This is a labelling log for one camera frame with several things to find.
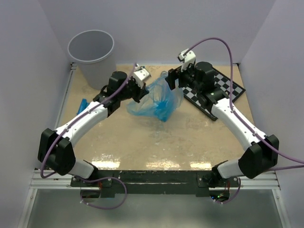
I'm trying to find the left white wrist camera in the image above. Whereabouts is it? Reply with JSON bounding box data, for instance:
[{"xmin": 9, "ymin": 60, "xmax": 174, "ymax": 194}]
[{"xmin": 132, "ymin": 64, "xmax": 151, "ymax": 88}]

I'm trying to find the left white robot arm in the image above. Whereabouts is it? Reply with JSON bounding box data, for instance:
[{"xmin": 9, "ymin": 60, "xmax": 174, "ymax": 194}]
[{"xmin": 38, "ymin": 68, "xmax": 151, "ymax": 186}]

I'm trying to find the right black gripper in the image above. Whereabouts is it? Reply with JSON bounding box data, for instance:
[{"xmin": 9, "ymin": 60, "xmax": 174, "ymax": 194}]
[{"xmin": 164, "ymin": 62, "xmax": 202, "ymax": 94}]

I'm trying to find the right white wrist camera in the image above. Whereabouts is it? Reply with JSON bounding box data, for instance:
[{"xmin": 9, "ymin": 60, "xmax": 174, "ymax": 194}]
[{"xmin": 178, "ymin": 48, "xmax": 196, "ymax": 72}]

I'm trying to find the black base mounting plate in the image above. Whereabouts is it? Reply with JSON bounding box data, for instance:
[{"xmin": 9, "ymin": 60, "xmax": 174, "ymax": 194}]
[{"xmin": 71, "ymin": 170, "xmax": 238, "ymax": 199}]

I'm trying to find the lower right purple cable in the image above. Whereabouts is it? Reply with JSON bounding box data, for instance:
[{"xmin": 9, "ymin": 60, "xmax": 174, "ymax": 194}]
[{"xmin": 213, "ymin": 178, "xmax": 242, "ymax": 205}]

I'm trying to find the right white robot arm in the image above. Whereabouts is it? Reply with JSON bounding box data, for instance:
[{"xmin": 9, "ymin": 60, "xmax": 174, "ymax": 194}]
[{"xmin": 165, "ymin": 62, "xmax": 279, "ymax": 187}]

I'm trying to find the grey plastic trash bin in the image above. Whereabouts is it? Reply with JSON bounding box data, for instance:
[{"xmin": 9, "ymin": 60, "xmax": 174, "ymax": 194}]
[{"xmin": 67, "ymin": 30, "xmax": 116, "ymax": 90}]

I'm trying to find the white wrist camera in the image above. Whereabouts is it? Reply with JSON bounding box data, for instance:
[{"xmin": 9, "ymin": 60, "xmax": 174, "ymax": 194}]
[
  {"xmin": 132, "ymin": 64, "xmax": 151, "ymax": 88},
  {"xmin": 178, "ymin": 48, "xmax": 196, "ymax": 72}
]

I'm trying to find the blue plastic trash bag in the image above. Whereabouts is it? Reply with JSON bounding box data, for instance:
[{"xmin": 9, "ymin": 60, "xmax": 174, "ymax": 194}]
[{"xmin": 126, "ymin": 71, "xmax": 183, "ymax": 122}]

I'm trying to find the left aluminium rail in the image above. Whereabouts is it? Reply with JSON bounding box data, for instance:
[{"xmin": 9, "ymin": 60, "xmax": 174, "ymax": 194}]
[{"xmin": 53, "ymin": 62, "xmax": 77, "ymax": 130}]

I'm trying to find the black and silver chessboard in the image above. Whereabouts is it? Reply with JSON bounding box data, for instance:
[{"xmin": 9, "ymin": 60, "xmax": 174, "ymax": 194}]
[{"xmin": 182, "ymin": 69, "xmax": 246, "ymax": 121}]

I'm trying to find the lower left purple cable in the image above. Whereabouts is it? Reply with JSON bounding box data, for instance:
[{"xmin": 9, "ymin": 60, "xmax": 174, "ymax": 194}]
[{"xmin": 80, "ymin": 177, "xmax": 128, "ymax": 209}]

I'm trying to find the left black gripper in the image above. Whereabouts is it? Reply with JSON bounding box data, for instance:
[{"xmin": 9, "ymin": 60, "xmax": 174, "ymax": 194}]
[{"xmin": 118, "ymin": 76, "xmax": 149, "ymax": 103}]

